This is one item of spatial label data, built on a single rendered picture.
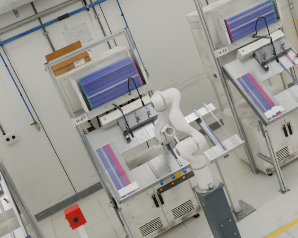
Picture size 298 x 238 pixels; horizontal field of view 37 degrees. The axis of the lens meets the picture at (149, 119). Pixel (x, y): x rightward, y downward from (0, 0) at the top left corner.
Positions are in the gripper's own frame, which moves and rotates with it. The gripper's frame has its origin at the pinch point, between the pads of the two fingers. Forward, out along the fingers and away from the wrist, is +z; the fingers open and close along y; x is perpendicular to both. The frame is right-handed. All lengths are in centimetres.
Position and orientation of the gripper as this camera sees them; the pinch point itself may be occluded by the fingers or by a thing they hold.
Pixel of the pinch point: (167, 143)
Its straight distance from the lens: 379.8
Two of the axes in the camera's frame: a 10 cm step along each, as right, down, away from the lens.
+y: -8.8, 4.4, -2.0
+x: 4.8, 8.2, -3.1
